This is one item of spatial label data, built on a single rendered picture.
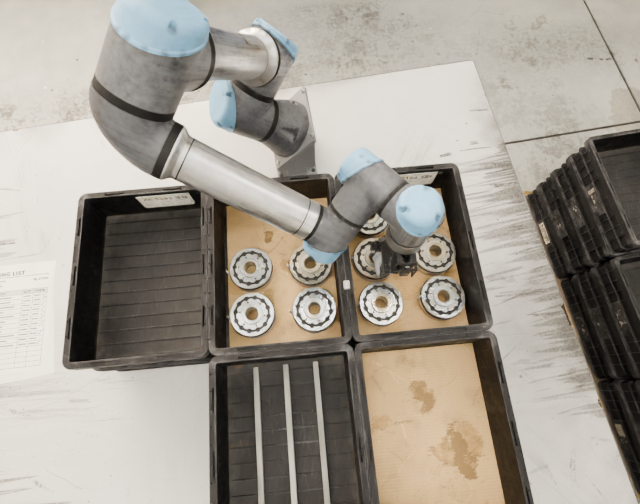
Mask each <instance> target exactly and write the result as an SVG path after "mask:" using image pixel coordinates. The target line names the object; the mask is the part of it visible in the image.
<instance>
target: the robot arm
mask: <svg viewBox="0 0 640 504"><path fill-rule="evenodd" d="M298 52H299V49H298V46H297V45H296V44H295V43H293V42H292V41H291V40H289V39H288V38H287V37H285V36H284V35H283V34H282V33H280V32H279V31H278V30H276V29H275V28H274V27H272V26H271V25H270V24H268V23H267V22H266V21H264V20H263V19H262V18H256V19H255V21H254V22H253V23H252V25H251V28H246V29H243V30H241V31H240V32H234V31H228V30H223V29H219V28H214V27H210V25H209V22H208V20H207V18H206V17H205V15H204V14H203V13H202V12H201V11H200V10H199V9H198V8H197V7H195V6H194V5H193V4H191V3H190V2H188V1H187V0H116V2H115V4H114V5H113V6H112V9H111V12H110V22H109V26H108V29H107V32H106V36H105V39H104V42H103V46H102V49H101V52H100V56H99V59H98V63H97V66H96V69H95V73H94V76H93V78H92V80H91V83H90V87H89V106H90V109H91V113H92V115H93V118H94V120H95V122H96V124H97V126H98V128H99V130H100V131H101V133H102V134H103V136H104V137H105V138H106V140H107V141H108V142H109V143H110V145H111V146H112V147H113V148H114V149H115V150H116V151H117V152H118V153H119V154H120V155H121V156H122V157H124V158H125V159H126V160H127V161H128V162H130V163H131V164H132V165H134V166H135V167H137V168H138V169H140V170H141V171H143V172H145V173H147V174H149V175H151V176H153V177H155V178H157V179H159V180H164V179H168V178H172V179H174V180H176V181H178V182H181V183H183V184H185V185H187V186H189V187H191V188H193V189H195V190H198V191H200V192H202V193H204V194H206V195H208V196H210V197H212V198H214V199H217V200H219V201H221V202H223V203H225V204H227V205H229V206H231V207H234V208H236V209H238V210H240V211H242V212H244V213H246V214H248V215H250V216H253V217H255V218H257V219H259V220H261V221H263V222H265V223H267V224H270V225H272V226H274V227H276V228H278V229H280V230H282V231H284V232H286V233H289V234H291V235H293V236H295V237H297V238H299V239H301V240H304V241H303V248H304V250H305V252H306V253H307V254H308V255H309V256H310V257H313V258H314V260H315V261H317V262H319V263H322V264H331V263H333V262H334V261H335V260H336V259H337V258H338V257H339V256H340V255H341V253H343V252H344V251H345V250H346V249H347V247H348V245H349V244H350V243H351V241H352V240H353V239H354V238H355V236H356V235H357V234H358V232H359V231H360V230H361V229H362V227H363V226H364V225H365V224H366V223H367V221H368V220H369V219H370V218H371V216H372V215H373V214H374V212H375V213H376V214H378V215H379V216H380V217H382V218H383V219H384V220H385V221H386V222H387V223H388V227H387V229H386V233H385V235H384V236H382V237H380V238H379V239H378V241H377V240H375V242H374V243H372V244H371V245H370V251H371V253H372V259H373V261H374V262H375V269H376V275H377V276H379V274H380V278H381V277H382V276H383V274H384V272H385V274H398V273H399V276H400V277H401V276H408V275H409V273H410V272H411V277H413V276H414V274H415V273H416V272H417V271H418V269H417V259H416V252H417V251H418V250H419V249H420V248H421V247H422V246H423V244H424V243H425V242H426V240H427V239H428V238H429V236H430V235H431V234H432V233H433V232H434V231H435V230H436V229H437V227H438V225H439V223H440V220H441V218H442V216H443V213H444V203H443V200H442V197H441V196H440V194H439V193H438V192H437V191H436V190H434V189H433V188H431V187H428V186H424V185H414V186H413V185H411V184H410V183H408V182H407V181H406V180H405V179H403V178H402V177H401V176H400V175H399V174H398V173H396V172H395V171H394V170H393V169H392V168H391V167H389V166H388V165H387V164H386V163H385V162H384V160H383V159H380V158H379V157H377V156H376V155H375V154H373V153H372V152H371V151H370V150H368V149H367V148H358V149H356V150H354V151H353V152H352V153H350V154H349V155H348V156H347V157H346V158H345V160H344V161H343V162H342V164H341V165H340V169H339V170H338V172H337V177H338V179H339V180H340V181H341V183H342V184H343V186H342V188H341V189H340V190H339V192H338V193H337V195H336V196H335V197H334V199H333V200H332V201H331V203H330V204H329V206H328V207H325V206H323V205H321V204H319V203H317V202H315V201H313V200H311V199H309V198H307V197H305V196H304V195H302V194H300V193H298V192H296V191H294V190H292V189H290V188H288V187H286V186H285V185H283V184H281V183H279V182H277V181H275V180H273V179H271V178H269V177H267V176H265V175H264V174H262V173H260V172H258V171H256V170H254V169H252V168H250V167H248V166H246V165H245V164H243V163H241V162H239V161H237V160H235V159H233V158H231V157H229V156H227V155H225V154H224V153H222V152H220V151H218V150H216V149H214V148H212V147H210V146H208V145H206V144H205V143H203V142H201V141H199V140H197V139H195V138H193V137H191V136H190V135H189V133H188V130H187V128H186V126H184V125H182V124H180V123H178V122H176V121H175V120H174V119H173V117H174V115H175V113H176V111H177V108H178V106H179V103H180V101H181V99H182V96H183V94H184V92H192V91H196V90H199V89H201V88H202V87H203V86H205V85H206V84H207V83H208V82H209V81H215V82H214V84H213V87H212V90H211V93H210V99H209V112H210V117H211V120H212V122H213V123H214V125H215V126H217V127H218V128H221V129H223V130H226V131H227V132H229V133H234V134H237V135H240V136H243V137H246V138H249V139H252V140H255V141H258V142H261V143H262V144H264V145H265V146H266V147H268V148H269V149H270V150H271V151H272V152H273V153H275V154H277V155H280V156H283V157H288V156H291V155H293V154H294V153H295V152H296V151H297V150H298V149H299V148H300V147H301V145H302V143H303V142H304V139H305V137H306V134H307V130H308V123H309V118H308V112H307V109H306V108H305V106H304V105H303V104H301V103H299V102H297V101H295V100H286V99H274V98H275V95H276V94H277V92H278V90H279V88H280V86H281V84H282V83H283V81H284V79H285V77H286V75H287V73H288V72H289V70H290V68H291V66H292V64H294V62H295V59H296V57H297V54H298ZM413 266H414V269H413ZM413 271H414V272H413Z"/></svg>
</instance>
